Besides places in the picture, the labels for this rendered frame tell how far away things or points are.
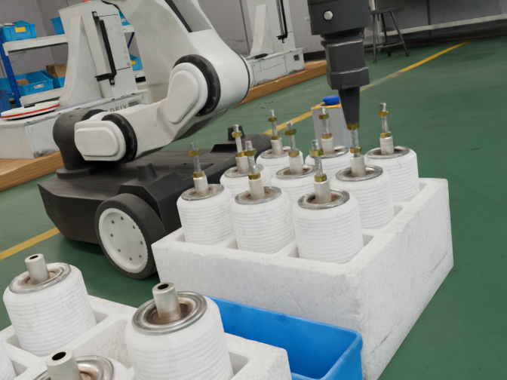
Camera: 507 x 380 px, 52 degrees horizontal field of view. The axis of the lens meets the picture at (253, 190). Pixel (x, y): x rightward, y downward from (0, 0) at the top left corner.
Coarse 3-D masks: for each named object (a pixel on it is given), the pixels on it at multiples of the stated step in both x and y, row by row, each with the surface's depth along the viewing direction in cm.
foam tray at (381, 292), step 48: (432, 192) 90; (384, 240) 76; (432, 240) 90; (192, 288) 88; (240, 288) 81; (288, 288) 75; (336, 288) 69; (384, 288) 75; (432, 288) 91; (384, 336) 75
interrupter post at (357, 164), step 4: (352, 156) 83; (360, 156) 83; (352, 160) 83; (356, 160) 82; (360, 160) 82; (352, 164) 83; (356, 164) 82; (360, 164) 82; (364, 164) 83; (352, 168) 83; (356, 168) 83; (360, 168) 83; (364, 168) 83; (352, 172) 83; (356, 172) 83; (360, 172) 83; (364, 172) 83
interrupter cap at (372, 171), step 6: (348, 168) 87; (366, 168) 85; (372, 168) 85; (378, 168) 84; (336, 174) 85; (342, 174) 84; (348, 174) 85; (366, 174) 83; (372, 174) 82; (378, 174) 81; (342, 180) 82; (348, 180) 81; (354, 180) 81; (360, 180) 80
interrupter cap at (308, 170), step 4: (304, 164) 94; (308, 164) 93; (312, 164) 93; (284, 168) 94; (288, 168) 94; (304, 168) 92; (308, 168) 92; (312, 168) 91; (280, 172) 92; (284, 172) 92; (288, 172) 92; (304, 172) 91; (308, 172) 89; (312, 172) 88; (276, 176) 90; (280, 176) 89; (284, 176) 89; (288, 176) 89; (292, 176) 88; (296, 176) 88; (300, 176) 87; (304, 176) 88
